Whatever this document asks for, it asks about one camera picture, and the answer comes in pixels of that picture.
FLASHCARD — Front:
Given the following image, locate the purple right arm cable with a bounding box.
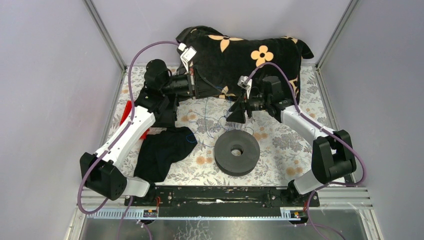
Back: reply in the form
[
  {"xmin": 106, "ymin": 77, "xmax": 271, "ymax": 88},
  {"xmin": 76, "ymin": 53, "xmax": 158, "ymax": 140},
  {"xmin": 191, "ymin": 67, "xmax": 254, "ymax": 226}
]
[{"xmin": 245, "ymin": 61, "xmax": 368, "ymax": 239}]

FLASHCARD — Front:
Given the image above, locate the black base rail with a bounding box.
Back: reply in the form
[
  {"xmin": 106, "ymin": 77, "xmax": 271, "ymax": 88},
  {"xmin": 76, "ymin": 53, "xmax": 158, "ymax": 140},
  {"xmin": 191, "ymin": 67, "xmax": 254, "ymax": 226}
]
[{"xmin": 124, "ymin": 185, "xmax": 320, "ymax": 220}]

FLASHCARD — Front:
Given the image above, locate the black cloth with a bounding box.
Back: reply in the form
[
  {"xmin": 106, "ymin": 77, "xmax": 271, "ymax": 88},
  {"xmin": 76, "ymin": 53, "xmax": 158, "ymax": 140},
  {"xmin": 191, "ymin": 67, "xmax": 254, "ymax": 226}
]
[{"xmin": 133, "ymin": 126, "xmax": 198, "ymax": 183}]

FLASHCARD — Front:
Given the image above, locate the red plastic box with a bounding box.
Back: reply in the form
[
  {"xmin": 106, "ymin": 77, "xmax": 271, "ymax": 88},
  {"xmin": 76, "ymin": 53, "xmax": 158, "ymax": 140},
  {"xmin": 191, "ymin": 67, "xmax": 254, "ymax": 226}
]
[{"xmin": 119, "ymin": 100, "xmax": 150, "ymax": 140}]

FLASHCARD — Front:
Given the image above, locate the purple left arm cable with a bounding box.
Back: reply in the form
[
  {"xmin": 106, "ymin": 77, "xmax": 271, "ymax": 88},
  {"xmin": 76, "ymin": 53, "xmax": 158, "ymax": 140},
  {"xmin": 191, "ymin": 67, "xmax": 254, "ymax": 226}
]
[{"xmin": 76, "ymin": 40, "xmax": 181, "ymax": 216}]

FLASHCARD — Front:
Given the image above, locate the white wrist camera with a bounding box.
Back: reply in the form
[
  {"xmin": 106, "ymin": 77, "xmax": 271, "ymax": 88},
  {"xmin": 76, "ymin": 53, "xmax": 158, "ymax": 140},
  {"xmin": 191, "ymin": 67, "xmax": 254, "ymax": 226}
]
[
  {"xmin": 177, "ymin": 43, "xmax": 197, "ymax": 72},
  {"xmin": 237, "ymin": 76, "xmax": 253, "ymax": 99}
]

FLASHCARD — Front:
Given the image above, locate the black plastic box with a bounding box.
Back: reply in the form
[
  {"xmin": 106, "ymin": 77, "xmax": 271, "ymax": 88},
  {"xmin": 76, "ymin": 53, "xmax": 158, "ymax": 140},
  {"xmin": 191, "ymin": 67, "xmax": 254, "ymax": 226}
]
[{"xmin": 154, "ymin": 94, "xmax": 179, "ymax": 128}]

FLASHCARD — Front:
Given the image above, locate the grey perforated spool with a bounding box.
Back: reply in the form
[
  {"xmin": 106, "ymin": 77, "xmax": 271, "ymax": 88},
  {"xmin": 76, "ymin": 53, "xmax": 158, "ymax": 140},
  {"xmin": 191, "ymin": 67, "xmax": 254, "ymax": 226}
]
[{"xmin": 213, "ymin": 130, "xmax": 261, "ymax": 177}]

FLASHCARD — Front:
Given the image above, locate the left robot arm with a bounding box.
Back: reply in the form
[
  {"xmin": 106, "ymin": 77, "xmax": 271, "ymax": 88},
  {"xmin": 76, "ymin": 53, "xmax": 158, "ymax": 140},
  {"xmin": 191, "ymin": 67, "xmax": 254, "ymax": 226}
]
[{"xmin": 78, "ymin": 59, "xmax": 221, "ymax": 206}]

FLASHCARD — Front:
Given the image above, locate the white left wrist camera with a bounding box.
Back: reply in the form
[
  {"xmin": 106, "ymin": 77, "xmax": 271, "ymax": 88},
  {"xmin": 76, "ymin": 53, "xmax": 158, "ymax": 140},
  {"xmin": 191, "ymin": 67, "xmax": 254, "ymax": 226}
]
[{"xmin": 177, "ymin": 43, "xmax": 197, "ymax": 72}]

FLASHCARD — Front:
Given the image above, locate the blue cable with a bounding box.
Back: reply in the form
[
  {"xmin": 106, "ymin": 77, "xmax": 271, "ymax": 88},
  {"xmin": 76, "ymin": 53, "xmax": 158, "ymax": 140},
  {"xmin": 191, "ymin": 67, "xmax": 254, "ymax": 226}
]
[{"xmin": 185, "ymin": 86, "xmax": 256, "ymax": 148}]

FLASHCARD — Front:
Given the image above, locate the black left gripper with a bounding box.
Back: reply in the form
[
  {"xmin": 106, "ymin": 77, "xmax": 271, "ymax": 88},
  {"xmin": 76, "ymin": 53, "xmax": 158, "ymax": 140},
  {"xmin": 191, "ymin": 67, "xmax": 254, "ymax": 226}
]
[{"xmin": 159, "ymin": 64, "xmax": 221, "ymax": 100}]

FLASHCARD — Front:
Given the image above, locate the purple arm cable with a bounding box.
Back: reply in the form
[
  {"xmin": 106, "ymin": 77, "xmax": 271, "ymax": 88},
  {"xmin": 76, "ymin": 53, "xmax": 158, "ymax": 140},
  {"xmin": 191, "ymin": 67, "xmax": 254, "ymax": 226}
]
[
  {"xmin": 245, "ymin": 61, "xmax": 368, "ymax": 239},
  {"xmin": 76, "ymin": 40, "xmax": 181, "ymax": 216}
]

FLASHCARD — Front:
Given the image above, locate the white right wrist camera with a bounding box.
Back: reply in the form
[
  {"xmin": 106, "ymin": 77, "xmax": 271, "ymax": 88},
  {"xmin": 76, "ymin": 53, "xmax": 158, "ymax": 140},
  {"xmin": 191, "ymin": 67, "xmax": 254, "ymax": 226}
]
[{"xmin": 237, "ymin": 76, "xmax": 253, "ymax": 99}]

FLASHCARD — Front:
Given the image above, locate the floral table mat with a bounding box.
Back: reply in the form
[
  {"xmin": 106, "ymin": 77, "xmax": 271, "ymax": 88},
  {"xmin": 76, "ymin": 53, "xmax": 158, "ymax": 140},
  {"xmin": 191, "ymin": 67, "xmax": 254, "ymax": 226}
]
[{"xmin": 107, "ymin": 66, "xmax": 330, "ymax": 186}]

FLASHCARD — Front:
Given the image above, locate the black flower-pattern plush blanket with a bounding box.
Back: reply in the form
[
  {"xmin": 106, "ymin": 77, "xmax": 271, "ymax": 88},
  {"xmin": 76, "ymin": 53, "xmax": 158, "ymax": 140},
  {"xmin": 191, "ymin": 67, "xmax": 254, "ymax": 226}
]
[{"xmin": 176, "ymin": 25, "xmax": 314, "ymax": 101}]

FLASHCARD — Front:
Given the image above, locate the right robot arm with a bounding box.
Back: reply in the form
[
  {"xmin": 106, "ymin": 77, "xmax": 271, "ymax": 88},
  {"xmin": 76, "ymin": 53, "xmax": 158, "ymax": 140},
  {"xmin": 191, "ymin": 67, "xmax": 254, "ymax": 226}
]
[{"xmin": 227, "ymin": 76, "xmax": 357, "ymax": 206}]

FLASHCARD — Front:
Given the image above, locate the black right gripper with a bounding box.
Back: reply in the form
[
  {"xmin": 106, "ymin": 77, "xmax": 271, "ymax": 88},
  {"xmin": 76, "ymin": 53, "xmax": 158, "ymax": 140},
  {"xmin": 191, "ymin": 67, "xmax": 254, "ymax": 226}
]
[{"xmin": 226, "ymin": 87, "xmax": 271, "ymax": 124}]

